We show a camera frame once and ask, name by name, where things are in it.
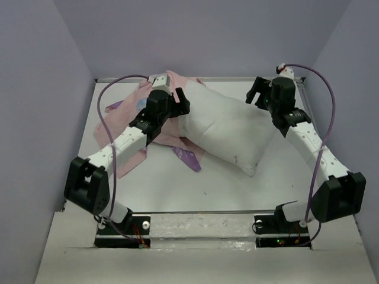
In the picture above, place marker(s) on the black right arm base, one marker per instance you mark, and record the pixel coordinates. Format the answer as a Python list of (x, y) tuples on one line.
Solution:
[(274, 231)]

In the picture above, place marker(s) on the white pillow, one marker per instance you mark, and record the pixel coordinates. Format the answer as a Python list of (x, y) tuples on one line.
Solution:
[(226, 127)]

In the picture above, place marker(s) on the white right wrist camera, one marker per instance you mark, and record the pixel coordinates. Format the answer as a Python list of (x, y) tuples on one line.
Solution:
[(282, 70)]

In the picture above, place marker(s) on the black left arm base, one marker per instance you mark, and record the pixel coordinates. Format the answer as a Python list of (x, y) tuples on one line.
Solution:
[(134, 233)]

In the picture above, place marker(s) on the aluminium back table rail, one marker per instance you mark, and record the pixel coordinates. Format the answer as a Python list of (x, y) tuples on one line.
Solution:
[(203, 79)]

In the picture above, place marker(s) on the pink printed pillowcase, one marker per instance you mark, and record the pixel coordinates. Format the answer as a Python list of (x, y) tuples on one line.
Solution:
[(147, 110)]

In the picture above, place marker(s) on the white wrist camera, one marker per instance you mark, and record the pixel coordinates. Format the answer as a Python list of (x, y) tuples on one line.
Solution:
[(162, 83), (282, 70)]

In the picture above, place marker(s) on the aluminium right table rail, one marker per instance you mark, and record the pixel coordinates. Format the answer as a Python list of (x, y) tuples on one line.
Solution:
[(302, 88)]

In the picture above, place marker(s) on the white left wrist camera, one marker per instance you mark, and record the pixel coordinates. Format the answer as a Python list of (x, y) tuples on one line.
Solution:
[(162, 83)]

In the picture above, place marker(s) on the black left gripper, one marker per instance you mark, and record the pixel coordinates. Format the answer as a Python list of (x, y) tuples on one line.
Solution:
[(180, 108)]

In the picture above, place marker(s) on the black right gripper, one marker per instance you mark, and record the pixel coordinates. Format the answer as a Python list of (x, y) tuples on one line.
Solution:
[(260, 86)]

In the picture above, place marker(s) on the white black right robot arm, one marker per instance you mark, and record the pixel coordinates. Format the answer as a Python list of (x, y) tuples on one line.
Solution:
[(336, 191)]

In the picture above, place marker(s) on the aluminium table rail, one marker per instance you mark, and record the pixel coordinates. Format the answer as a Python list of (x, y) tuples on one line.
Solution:
[(203, 79), (302, 88)]

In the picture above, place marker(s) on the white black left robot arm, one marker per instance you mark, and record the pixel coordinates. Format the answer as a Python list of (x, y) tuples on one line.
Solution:
[(87, 183)]

